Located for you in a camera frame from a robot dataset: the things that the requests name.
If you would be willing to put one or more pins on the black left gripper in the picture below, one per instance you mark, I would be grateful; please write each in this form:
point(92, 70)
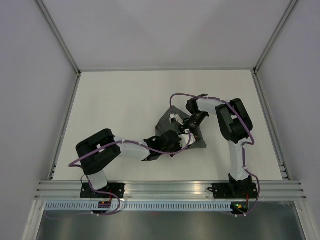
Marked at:
point(178, 146)

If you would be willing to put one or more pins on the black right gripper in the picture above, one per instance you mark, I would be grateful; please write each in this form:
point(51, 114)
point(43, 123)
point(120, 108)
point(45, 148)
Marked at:
point(184, 127)

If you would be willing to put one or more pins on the grey cloth napkin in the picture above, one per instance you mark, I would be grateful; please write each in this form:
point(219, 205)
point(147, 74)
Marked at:
point(165, 124)

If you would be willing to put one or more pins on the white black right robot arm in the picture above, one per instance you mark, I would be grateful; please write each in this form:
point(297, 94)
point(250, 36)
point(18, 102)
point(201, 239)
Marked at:
point(235, 126)

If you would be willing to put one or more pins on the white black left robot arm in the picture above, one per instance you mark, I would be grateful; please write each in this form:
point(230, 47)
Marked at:
point(99, 150)

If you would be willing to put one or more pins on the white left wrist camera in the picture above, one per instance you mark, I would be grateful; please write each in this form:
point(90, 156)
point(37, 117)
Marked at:
point(186, 140)

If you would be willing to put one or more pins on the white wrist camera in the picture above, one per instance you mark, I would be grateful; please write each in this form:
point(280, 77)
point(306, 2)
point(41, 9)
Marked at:
point(175, 118)
point(186, 140)

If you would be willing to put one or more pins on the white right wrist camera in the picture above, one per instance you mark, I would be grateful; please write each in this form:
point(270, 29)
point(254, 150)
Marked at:
point(175, 118)

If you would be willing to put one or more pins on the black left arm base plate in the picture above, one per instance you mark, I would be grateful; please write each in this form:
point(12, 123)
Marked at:
point(118, 189)

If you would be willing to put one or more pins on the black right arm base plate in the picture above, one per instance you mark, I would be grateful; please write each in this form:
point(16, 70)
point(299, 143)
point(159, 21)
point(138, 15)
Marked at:
point(223, 191)

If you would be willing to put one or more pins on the aluminium frame rail front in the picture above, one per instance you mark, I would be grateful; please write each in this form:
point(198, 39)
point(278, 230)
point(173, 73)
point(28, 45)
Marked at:
point(169, 190)

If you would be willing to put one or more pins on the white slotted cable duct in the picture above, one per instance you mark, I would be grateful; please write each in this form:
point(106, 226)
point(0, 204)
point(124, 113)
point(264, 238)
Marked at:
point(211, 206)

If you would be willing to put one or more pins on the aluminium post back right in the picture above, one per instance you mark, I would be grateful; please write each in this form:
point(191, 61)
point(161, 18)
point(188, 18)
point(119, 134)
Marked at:
point(275, 34)

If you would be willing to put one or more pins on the aluminium post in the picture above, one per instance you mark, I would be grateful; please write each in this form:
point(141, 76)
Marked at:
point(57, 35)
point(275, 34)

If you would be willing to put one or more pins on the aluminium post back left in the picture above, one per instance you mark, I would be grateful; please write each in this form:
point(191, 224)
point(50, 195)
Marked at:
point(57, 35)

